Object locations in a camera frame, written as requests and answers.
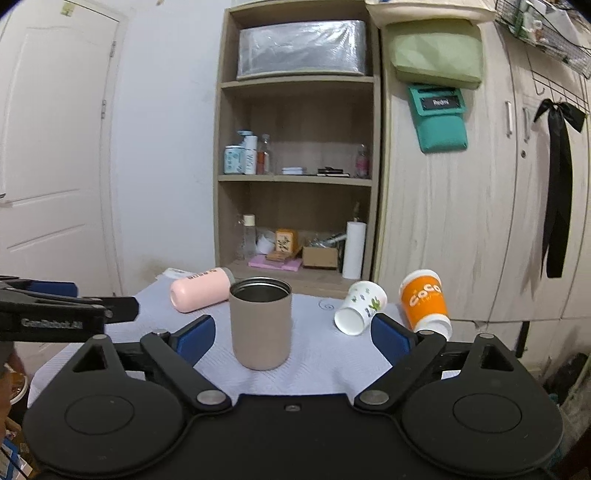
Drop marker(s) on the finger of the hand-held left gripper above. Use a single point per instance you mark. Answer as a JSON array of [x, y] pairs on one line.
[[51, 290], [122, 309]]

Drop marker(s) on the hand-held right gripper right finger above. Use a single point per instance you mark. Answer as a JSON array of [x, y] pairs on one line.
[[390, 339]]

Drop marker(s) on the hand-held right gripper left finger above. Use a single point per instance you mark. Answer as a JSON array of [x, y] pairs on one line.
[[196, 336]]

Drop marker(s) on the white floral paper cup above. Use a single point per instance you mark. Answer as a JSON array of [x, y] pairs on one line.
[[360, 307]]

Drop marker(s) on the orange paper cup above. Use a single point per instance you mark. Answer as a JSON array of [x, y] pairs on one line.
[[422, 302]]

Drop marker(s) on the beige metal cup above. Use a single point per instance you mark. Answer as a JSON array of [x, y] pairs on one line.
[[261, 332]]

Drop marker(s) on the white table cloth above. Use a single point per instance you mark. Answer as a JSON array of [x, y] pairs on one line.
[[314, 360]]

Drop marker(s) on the paper towel roll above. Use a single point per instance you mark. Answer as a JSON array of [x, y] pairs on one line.
[[354, 251]]

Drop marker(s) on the cardboard box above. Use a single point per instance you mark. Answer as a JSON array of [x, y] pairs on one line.
[[319, 258]]

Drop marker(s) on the pink flat box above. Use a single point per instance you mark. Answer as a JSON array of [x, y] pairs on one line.
[[277, 264]]

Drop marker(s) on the clear bottle beige cap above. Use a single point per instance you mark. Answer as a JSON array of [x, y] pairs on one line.
[[249, 237]]

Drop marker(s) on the small brown box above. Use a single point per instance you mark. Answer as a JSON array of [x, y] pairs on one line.
[[277, 256]]

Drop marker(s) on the white door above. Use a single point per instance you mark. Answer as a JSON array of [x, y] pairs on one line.
[[51, 161]]

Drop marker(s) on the orange box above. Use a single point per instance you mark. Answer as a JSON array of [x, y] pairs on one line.
[[286, 240]]

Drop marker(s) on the light wooden wardrobe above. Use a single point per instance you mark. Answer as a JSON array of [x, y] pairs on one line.
[[461, 221]]

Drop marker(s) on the flat black item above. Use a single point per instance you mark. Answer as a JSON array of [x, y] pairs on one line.
[[332, 172]]

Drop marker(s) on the small pink bottle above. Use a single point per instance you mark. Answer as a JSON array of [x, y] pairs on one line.
[[362, 162]]

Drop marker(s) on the white teal jar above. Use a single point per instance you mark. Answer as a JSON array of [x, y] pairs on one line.
[[233, 160]]

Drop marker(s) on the tall white bottle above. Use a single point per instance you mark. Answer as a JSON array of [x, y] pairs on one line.
[[249, 152]]

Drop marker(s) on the clear bottle red label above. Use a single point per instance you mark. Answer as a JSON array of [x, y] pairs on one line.
[[263, 157]]

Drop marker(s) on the flat white tin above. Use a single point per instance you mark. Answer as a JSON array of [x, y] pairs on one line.
[[292, 170]]

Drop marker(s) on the teal pouch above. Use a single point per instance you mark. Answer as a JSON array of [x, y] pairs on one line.
[[441, 129]]

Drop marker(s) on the black ribbon bow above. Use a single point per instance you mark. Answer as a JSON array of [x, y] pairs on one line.
[[558, 184]]

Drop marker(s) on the wooden shelf unit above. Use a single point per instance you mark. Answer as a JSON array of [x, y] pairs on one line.
[[295, 115]]

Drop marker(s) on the grey plastic-wrapped storage box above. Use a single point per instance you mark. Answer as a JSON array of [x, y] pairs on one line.
[[300, 48]]

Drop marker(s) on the beige cloth bag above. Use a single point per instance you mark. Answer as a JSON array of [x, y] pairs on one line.
[[425, 11]]

